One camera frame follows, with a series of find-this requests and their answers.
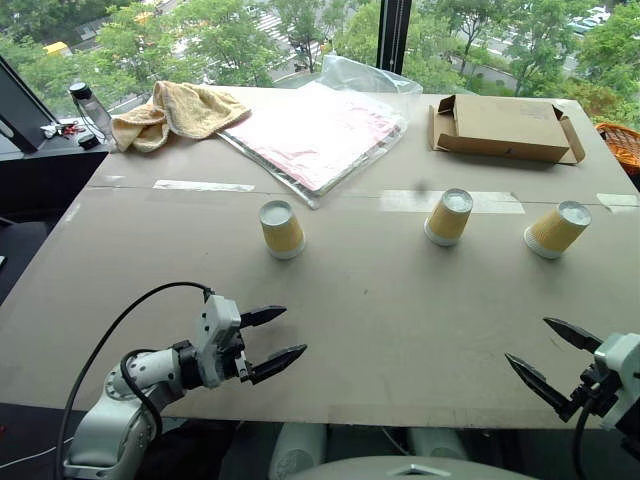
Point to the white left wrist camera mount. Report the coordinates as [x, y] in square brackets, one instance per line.
[217, 330]

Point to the grey robot torso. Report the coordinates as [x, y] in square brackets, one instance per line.
[415, 470]

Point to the black monitor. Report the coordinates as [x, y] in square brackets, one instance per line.
[22, 110]

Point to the clear plastic bag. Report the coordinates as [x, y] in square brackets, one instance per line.
[320, 135]

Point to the yellow terry towel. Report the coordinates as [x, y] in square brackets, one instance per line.
[190, 112]

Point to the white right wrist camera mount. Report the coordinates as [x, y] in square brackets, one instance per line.
[625, 370]

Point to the black window frame post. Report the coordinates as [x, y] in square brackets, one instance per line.
[395, 35]

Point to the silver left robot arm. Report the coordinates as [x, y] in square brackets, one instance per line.
[125, 400]

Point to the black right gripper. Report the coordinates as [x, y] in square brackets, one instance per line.
[597, 387]

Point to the white rounded robot leg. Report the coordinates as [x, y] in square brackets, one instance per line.
[295, 452]
[435, 442]

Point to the small red and white items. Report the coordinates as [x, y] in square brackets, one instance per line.
[60, 130]

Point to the small black round object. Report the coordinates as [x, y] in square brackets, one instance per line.
[88, 141]

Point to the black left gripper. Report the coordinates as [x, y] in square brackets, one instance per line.
[239, 357]

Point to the black side table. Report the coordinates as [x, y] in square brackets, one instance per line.
[45, 175]

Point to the clear bottle with black cap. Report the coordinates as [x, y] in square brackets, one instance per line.
[92, 112]

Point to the yellow ribbed paper cup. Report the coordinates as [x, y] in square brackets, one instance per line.
[449, 220]
[555, 232]
[282, 232]

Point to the clear tape strip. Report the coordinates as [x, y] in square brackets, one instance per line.
[202, 185]
[620, 202]

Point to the orange woven basket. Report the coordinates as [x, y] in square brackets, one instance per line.
[622, 142]

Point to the pink cloth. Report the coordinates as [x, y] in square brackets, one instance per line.
[310, 140]

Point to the flat brown cardboard box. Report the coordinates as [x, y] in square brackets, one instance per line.
[505, 125]

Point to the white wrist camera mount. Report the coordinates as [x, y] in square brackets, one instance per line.
[625, 370]
[217, 330]

